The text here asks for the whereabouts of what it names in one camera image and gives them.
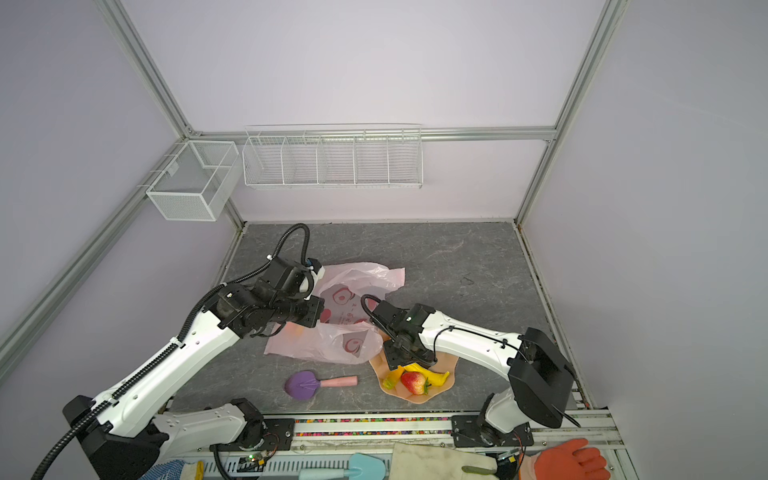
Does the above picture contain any red strawberry at plate front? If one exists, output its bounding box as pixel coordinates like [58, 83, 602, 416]
[400, 371, 430, 396]

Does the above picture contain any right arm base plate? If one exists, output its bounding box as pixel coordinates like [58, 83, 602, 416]
[450, 414, 534, 448]

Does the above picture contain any blue white knit glove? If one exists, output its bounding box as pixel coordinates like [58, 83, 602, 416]
[139, 460, 187, 480]

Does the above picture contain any long white wire basket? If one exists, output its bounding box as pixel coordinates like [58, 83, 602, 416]
[241, 123, 424, 189]

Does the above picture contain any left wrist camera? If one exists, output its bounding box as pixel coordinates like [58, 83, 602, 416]
[260, 257, 325, 298]

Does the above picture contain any purple scoop pink handle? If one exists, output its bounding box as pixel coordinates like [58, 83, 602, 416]
[284, 370, 358, 401]

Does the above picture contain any beige wavy fruit plate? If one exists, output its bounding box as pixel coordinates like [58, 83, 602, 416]
[369, 351, 458, 404]

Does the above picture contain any small white mesh basket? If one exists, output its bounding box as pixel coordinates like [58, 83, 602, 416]
[147, 140, 242, 222]

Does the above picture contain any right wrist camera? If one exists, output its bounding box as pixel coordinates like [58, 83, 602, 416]
[369, 299, 402, 337]

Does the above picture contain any pink plastic bag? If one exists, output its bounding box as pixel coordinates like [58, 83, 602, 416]
[264, 262, 406, 365]

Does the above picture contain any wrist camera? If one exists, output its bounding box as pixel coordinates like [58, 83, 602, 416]
[369, 299, 402, 337]
[260, 257, 325, 298]

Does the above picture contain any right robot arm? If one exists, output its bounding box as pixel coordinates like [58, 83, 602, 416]
[363, 297, 577, 434]

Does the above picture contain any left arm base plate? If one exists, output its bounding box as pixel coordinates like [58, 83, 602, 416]
[218, 417, 296, 452]

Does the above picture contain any orange rubber glove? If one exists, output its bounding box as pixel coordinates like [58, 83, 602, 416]
[517, 438, 611, 480]

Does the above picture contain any black corrugated cable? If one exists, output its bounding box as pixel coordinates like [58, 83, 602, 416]
[176, 223, 312, 343]

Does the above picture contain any beige cloth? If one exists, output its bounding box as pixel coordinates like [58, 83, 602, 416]
[388, 443, 497, 480]

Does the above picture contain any yellow banana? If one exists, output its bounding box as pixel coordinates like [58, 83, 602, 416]
[403, 363, 450, 387]

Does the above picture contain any yellow mango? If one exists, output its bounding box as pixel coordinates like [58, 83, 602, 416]
[381, 366, 405, 390]

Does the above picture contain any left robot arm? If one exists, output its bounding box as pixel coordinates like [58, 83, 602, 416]
[32, 280, 323, 479]

